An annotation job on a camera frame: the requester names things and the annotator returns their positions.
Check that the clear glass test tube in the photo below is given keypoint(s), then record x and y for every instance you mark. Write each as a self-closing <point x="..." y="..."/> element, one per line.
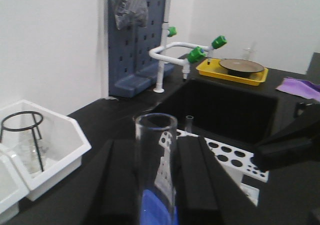
<point x="155" y="140"/>

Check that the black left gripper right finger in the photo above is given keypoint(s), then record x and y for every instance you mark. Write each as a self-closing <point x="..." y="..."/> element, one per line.
<point x="195" y="198"/>

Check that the clear glass flask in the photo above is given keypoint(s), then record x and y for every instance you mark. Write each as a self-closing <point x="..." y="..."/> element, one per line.
<point x="27" y="151"/>

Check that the middle white storage bin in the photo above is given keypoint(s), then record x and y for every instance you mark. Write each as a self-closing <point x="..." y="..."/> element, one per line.
<point x="12" y="189"/>

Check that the yellow plastic tray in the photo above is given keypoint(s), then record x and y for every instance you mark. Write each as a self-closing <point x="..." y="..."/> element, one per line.
<point x="215" y="70"/>

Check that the white storage bin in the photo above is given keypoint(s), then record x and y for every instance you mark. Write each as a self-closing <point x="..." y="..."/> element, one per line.
<point x="12" y="189"/>
<point x="68" y="143"/>

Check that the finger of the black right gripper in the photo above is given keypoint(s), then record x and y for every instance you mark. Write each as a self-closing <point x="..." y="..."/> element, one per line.
<point x="298" y="142"/>

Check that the blue plastic tray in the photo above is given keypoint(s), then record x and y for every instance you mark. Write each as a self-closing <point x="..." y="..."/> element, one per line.
<point x="154" y="212"/>

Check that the clear plastic bag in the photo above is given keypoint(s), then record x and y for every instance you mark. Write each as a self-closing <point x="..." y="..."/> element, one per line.
<point x="130" y="12"/>

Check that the purple cloth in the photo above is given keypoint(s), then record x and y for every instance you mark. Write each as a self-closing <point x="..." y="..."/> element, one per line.
<point x="301" y="88"/>

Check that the small clear glass cylinder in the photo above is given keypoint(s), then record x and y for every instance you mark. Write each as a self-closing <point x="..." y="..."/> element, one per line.
<point x="249" y="51"/>

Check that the right white storage bin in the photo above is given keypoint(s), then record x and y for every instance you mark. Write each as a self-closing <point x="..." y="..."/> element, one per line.
<point x="68" y="143"/>

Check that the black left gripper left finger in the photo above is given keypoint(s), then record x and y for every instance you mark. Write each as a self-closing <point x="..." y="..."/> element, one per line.
<point x="118" y="193"/>

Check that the dark round dish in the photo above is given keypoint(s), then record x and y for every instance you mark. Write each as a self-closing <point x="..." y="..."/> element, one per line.
<point x="240" y="67"/>

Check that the white test tube rack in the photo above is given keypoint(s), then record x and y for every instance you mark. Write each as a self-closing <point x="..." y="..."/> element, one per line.
<point x="234" y="161"/>

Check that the grey pegboard drying rack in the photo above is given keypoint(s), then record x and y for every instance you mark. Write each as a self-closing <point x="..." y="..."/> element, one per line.
<point x="131" y="70"/>

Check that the black lab sink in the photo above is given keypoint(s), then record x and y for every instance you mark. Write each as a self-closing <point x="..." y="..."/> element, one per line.
<point x="239" y="115"/>

